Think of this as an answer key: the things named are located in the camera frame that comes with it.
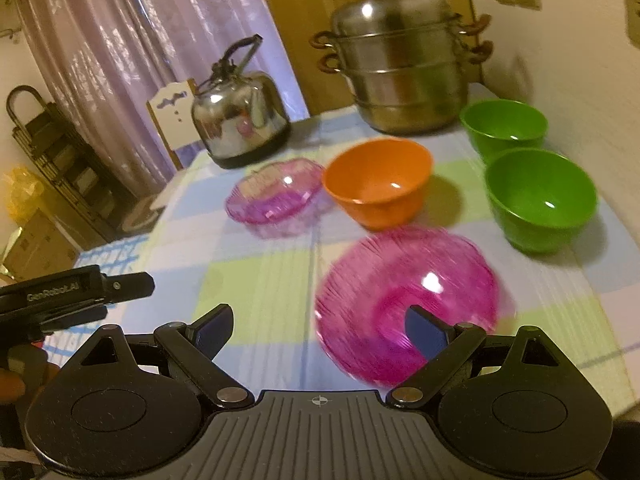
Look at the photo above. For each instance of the person's left hand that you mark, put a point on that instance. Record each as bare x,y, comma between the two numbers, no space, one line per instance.
12,385

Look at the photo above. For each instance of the black folding rack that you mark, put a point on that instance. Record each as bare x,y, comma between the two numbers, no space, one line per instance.
55,155

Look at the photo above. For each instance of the yellow plastic bag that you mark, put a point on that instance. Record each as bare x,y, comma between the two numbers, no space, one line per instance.
22,195

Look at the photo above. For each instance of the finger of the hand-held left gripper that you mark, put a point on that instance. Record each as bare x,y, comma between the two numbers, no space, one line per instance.
130,286

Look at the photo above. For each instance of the wooden door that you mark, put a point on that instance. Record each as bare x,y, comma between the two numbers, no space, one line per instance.
310,0

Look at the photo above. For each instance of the stainless steel steamer pot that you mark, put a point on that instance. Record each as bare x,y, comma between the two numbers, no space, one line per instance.
400,70

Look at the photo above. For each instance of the cardboard box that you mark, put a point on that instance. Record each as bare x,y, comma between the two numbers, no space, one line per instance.
40,245

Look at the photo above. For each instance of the checked pastel tablecloth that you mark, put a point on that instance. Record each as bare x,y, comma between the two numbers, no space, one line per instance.
250,270

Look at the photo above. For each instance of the small pink glass plate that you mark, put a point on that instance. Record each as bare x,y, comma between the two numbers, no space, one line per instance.
270,195

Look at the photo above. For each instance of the orange plastic bowl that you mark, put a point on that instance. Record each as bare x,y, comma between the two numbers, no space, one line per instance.
370,200

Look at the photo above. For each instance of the stainless steel kettle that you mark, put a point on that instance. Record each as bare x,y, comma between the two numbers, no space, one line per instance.
235,115

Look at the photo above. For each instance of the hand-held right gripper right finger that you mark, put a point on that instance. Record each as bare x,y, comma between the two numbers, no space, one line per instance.
425,332

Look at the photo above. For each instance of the beige wall socket panel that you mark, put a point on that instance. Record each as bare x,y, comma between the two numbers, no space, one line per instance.
632,15

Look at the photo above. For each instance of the purple curtain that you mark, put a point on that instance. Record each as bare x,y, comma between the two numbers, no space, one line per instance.
125,60

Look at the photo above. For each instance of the green plastic bowl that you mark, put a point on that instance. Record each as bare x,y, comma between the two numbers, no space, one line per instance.
500,120
530,220

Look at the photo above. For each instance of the large pink glass plate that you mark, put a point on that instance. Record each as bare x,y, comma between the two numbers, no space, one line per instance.
380,285

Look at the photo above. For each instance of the white wooden chair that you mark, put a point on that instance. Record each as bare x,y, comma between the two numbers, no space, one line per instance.
167,120

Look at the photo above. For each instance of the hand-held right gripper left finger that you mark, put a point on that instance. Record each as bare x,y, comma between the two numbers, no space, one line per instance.
216,331

